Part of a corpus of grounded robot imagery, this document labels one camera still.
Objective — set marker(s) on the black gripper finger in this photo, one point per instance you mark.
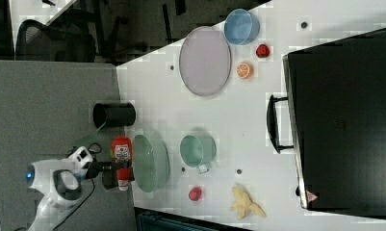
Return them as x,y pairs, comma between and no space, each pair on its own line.
114,166

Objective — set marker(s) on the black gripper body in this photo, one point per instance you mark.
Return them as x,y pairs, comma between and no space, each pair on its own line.
93,169

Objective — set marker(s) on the red plush ketchup bottle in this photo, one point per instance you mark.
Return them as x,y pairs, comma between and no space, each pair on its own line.
122,152

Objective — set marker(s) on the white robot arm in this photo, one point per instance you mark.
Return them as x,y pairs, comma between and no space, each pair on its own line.
59,182

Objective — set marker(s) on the green oval strainer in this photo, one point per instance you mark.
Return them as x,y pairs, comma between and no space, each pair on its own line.
150,163

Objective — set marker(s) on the green slotted spatula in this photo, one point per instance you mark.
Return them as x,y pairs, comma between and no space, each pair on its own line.
90,138

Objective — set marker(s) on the black cylindrical container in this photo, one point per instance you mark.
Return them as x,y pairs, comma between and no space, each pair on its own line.
113,115

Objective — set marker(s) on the green mug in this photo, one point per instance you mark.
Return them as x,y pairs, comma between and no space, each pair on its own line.
198,150

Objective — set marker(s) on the pink strawberry toy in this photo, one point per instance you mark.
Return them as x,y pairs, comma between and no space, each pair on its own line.
195,194

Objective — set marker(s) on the black office chair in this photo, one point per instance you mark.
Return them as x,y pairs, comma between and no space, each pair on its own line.
54,43

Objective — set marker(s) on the peeled banana toy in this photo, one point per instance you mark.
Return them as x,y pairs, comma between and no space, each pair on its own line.
243,204

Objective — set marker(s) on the lilac round plate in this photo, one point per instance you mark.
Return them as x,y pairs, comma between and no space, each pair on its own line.
205,61

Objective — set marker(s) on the orange slice toy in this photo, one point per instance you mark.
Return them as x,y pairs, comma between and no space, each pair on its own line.
244,70

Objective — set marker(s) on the red strawberry toy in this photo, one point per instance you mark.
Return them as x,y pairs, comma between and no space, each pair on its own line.
262,51

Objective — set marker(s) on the blue cup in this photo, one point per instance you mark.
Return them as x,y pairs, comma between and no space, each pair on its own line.
241,27

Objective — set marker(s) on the silver toaster oven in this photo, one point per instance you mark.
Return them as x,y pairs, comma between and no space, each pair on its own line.
336,94

